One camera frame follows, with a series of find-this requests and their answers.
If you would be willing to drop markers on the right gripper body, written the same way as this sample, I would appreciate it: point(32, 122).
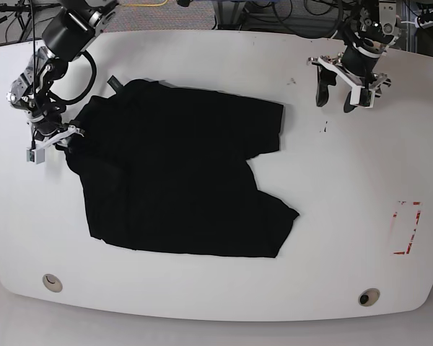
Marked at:
point(50, 131)

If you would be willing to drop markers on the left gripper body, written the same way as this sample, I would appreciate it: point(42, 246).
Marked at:
point(355, 67)

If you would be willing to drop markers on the black T-shirt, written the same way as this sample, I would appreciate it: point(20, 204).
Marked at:
point(165, 169)

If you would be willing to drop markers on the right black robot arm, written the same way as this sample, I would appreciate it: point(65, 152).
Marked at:
point(66, 38)

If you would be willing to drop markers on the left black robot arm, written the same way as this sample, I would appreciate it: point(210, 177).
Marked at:
point(371, 28)

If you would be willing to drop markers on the white power strip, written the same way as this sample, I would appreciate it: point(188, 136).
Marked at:
point(424, 20)

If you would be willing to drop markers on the red tape rectangle marking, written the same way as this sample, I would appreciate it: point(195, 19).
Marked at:
point(403, 227)

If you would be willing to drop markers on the black tripod stand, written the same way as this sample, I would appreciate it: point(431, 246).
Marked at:
point(17, 17)

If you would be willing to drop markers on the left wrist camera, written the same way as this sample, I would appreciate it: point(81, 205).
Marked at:
point(362, 97)

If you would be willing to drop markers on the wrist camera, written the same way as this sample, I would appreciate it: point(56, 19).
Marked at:
point(35, 155)
point(362, 97)

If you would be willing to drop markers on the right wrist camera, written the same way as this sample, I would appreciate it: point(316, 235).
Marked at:
point(35, 155)

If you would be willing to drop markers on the aluminium frame post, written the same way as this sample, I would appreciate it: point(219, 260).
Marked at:
point(228, 14)

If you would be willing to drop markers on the left table cable grommet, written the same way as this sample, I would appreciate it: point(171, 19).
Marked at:
point(52, 283)

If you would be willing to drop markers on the table cable grommet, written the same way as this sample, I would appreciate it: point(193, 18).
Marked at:
point(52, 283)
point(369, 297)

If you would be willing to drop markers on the right table cable grommet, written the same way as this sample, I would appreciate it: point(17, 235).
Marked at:
point(369, 297)

